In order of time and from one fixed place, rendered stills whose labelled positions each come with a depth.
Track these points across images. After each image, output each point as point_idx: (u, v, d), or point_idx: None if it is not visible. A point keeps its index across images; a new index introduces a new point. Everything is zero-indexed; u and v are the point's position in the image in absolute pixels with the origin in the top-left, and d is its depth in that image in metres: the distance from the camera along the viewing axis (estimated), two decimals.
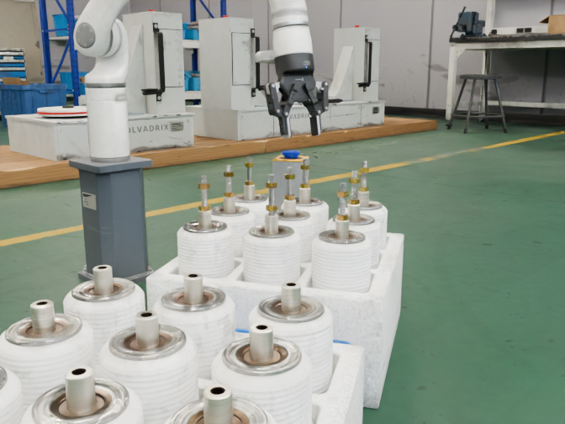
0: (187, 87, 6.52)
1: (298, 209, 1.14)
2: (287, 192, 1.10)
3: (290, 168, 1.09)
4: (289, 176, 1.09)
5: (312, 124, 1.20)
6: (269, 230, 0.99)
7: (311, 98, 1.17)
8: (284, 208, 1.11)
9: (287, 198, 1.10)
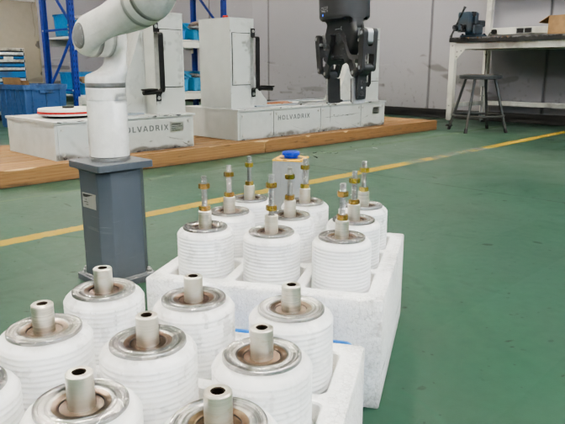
0: (187, 87, 6.52)
1: (298, 209, 1.14)
2: (287, 192, 1.10)
3: (290, 168, 1.09)
4: (289, 176, 1.09)
5: (358, 87, 0.89)
6: (269, 230, 0.99)
7: (342, 54, 0.88)
8: (284, 208, 1.11)
9: (287, 198, 1.10)
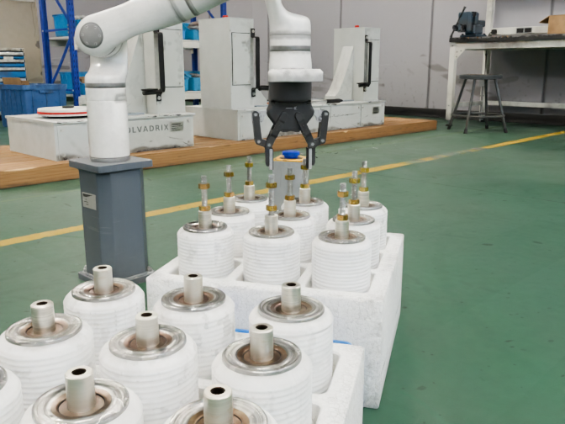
0: (187, 87, 6.52)
1: (298, 209, 1.14)
2: (292, 193, 1.10)
3: (292, 168, 1.10)
4: (294, 175, 1.10)
5: (272, 156, 1.08)
6: (269, 230, 0.99)
7: None
8: (284, 208, 1.11)
9: (294, 197, 1.11)
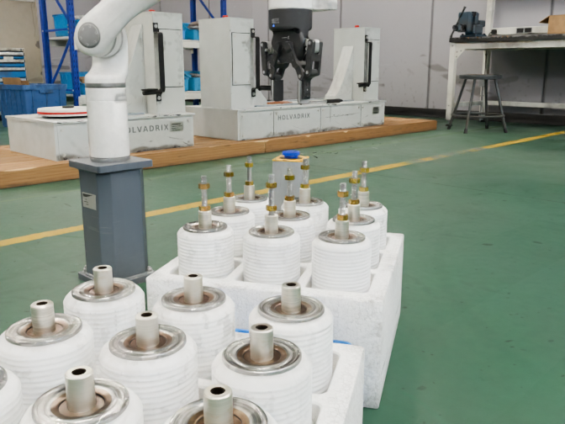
0: (187, 87, 6.52)
1: (300, 210, 1.14)
2: (287, 193, 1.10)
3: (290, 169, 1.09)
4: (289, 177, 1.09)
5: (303, 88, 1.04)
6: (269, 230, 0.99)
7: (290, 60, 1.02)
8: (283, 208, 1.11)
9: (287, 198, 1.10)
